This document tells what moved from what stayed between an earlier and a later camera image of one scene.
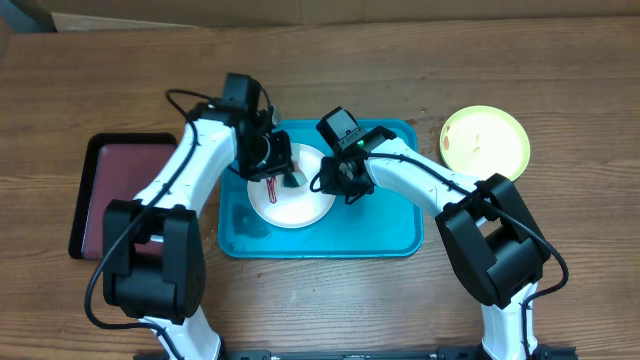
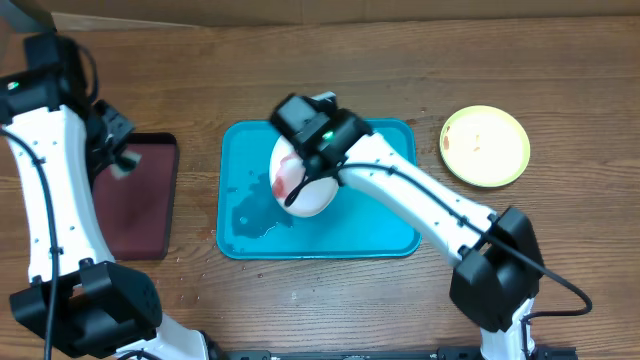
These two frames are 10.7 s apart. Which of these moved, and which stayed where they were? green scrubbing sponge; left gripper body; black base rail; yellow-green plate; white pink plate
Moved: white pink plate; left gripper body; green scrubbing sponge
Stayed: black base rail; yellow-green plate
